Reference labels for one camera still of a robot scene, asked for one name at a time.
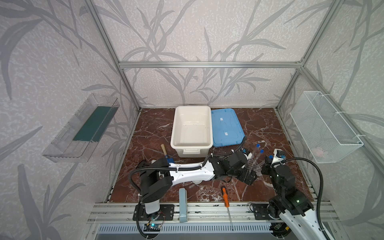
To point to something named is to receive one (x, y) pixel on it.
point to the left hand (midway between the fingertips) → (252, 171)
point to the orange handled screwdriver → (226, 203)
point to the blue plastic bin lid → (226, 129)
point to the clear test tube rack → (254, 166)
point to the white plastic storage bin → (191, 131)
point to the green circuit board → (152, 227)
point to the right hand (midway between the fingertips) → (266, 152)
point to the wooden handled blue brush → (169, 160)
